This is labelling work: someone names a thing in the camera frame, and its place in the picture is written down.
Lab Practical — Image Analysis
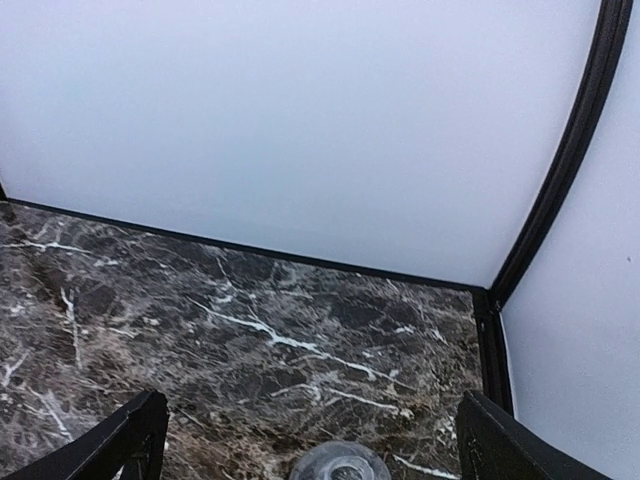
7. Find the clear plastic bottle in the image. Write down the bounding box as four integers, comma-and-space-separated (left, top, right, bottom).
289, 441, 391, 480

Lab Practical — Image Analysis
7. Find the black right corner frame post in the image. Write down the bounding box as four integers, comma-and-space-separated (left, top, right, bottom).
480, 1, 633, 415

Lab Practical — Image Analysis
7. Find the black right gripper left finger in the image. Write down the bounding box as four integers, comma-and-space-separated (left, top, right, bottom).
7, 390, 169, 480

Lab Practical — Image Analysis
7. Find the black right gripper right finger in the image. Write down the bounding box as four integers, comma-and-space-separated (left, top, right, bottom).
456, 391, 606, 479

